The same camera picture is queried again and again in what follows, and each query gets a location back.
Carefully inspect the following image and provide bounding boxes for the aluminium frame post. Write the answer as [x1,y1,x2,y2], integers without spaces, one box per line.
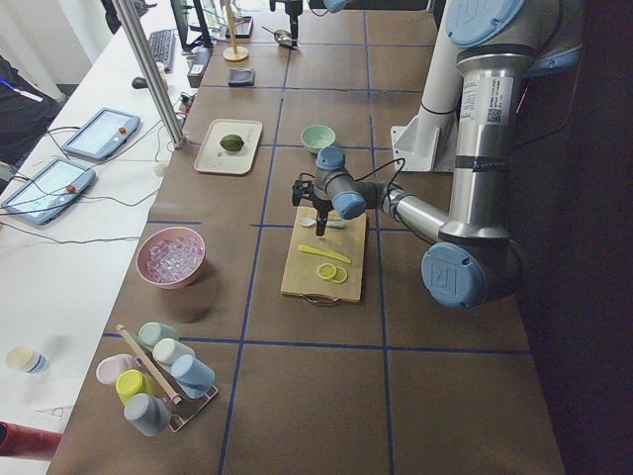
[113,0,186,149]

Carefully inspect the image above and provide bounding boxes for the paper cup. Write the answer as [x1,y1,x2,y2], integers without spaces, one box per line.
[5,344,48,374]

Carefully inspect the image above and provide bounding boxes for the black keyboard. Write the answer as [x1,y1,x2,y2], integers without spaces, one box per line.
[147,29,176,73]

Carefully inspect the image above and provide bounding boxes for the yellow cup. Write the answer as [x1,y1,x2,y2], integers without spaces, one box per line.
[115,369,157,405]

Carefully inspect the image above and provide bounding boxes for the mint green bowl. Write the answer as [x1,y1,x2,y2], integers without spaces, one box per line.
[300,124,336,154]

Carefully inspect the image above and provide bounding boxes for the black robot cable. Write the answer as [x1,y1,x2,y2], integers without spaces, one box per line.
[351,156,407,209]

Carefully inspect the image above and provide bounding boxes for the pink cup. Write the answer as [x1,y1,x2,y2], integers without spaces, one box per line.
[95,353,136,386]

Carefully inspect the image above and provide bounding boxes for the dark grey square dish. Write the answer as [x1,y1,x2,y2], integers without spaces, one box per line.
[227,68,256,87]

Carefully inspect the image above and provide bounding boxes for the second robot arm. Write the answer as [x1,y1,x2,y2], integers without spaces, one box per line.
[268,0,447,49]

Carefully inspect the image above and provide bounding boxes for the wooden stand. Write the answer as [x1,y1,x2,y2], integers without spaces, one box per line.
[223,0,249,62]

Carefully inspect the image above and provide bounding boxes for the cream rabbit tray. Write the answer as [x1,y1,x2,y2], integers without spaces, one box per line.
[193,119,263,175]

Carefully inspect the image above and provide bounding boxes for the bamboo cutting board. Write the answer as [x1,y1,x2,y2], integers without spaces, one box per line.
[281,206,367,303]

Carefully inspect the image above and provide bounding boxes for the yellow plastic knife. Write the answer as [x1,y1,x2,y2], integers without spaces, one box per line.
[298,244,352,264]

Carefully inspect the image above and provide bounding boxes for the clear ice cubes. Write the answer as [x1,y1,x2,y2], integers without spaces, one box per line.
[140,236,205,284]

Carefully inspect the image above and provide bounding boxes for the teach pendant tablet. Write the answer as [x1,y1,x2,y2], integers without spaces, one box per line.
[1,157,97,226]
[61,108,140,162]

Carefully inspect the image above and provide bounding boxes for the white plastic spoon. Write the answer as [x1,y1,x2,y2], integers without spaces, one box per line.
[299,217,346,229]

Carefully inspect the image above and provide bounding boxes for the far teach pendant tablet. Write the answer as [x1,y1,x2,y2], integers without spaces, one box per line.
[61,108,140,162]

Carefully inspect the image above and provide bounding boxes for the metal cutting board handle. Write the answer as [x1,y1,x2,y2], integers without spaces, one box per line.
[301,294,340,308]

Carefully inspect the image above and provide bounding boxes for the black computer mouse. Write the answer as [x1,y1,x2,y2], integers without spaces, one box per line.
[132,77,148,89]

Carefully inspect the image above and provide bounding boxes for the red object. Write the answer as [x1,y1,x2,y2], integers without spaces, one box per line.
[1,422,62,461]

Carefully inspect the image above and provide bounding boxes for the pink bowl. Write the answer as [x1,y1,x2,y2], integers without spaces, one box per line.
[136,227,206,289]

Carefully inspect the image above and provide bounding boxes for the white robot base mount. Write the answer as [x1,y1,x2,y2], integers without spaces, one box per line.
[390,112,458,173]

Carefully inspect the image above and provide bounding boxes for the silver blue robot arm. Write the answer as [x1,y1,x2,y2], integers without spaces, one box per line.
[292,1,587,309]

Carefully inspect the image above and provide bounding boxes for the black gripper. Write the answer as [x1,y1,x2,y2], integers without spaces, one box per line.
[291,172,330,236]

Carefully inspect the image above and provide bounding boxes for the green cup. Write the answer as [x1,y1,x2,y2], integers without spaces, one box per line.
[137,322,180,351]

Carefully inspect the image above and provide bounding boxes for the metal scoop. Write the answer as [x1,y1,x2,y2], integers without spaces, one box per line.
[261,26,298,49]

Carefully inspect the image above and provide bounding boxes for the light blue cup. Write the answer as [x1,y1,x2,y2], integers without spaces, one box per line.
[170,354,216,399]

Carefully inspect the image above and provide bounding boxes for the grey cup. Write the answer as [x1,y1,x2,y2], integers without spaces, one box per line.
[124,393,172,436]

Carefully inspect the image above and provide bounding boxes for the black monitor stand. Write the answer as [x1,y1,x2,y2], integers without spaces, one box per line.
[170,0,214,53]

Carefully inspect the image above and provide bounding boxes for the near teach pendant tablet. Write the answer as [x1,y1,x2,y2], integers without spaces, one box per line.
[1,157,97,226]

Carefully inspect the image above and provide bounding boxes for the white cup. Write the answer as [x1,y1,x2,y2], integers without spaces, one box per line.
[152,337,196,370]

